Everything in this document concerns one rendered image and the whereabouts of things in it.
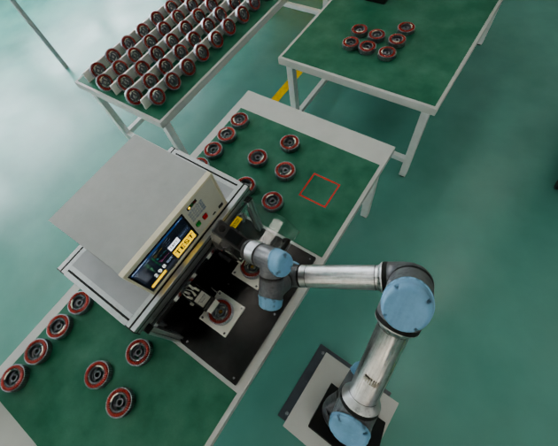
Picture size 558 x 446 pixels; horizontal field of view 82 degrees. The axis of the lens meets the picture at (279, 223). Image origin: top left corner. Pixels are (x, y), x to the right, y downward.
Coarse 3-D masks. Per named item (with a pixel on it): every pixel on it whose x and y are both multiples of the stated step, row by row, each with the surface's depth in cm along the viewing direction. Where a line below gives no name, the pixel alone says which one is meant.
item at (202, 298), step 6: (192, 282) 143; (186, 294) 141; (192, 294) 140; (198, 294) 137; (204, 294) 137; (192, 300) 139; (198, 300) 136; (204, 300) 136; (210, 300) 136; (216, 300) 139; (198, 306) 137; (204, 306) 135; (210, 306) 138; (216, 306) 139; (210, 312) 137
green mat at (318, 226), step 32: (256, 128) 192; (288, 128) 189; (224, 160) 184; (288, 160) 179; (320, 160) 176; (352, 160) 174; (256, 192) 172; (288, 192) 169; (320, 192) 167; (352, 192) 165; (320, 224) 159; (320, 256) 151
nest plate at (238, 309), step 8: (216, 296) 145; (224, 296) 145; (232, 304) 143; (240, 304) 142; (216, 312) 142; (240, 312) 141; (208, 320) 141; (232, 320) 140; (216, 328) 139; (224, 328) 138; (224, 336) 137
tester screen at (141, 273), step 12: (180, 228) 109; (168, 240) 107; (192, 240) 119; (156, 252) 104; (168, 252) 110; (144, 264) 102; (156, 264) 107; (168, 264) 113; (132, 276) 99; (144, 276) 105
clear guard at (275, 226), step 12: (240, 204) 132; (252, 204) 132; (240, 216) 130; (252, 216) 129; (264, 216) 129; (276, 216) 128; (240, 228) 127; (252, 228) 127; (264, 228) 126; (276, 228) 125; (288, 228) 127; (264, 240) 124; (276, 240) 124; (228, 252) 123
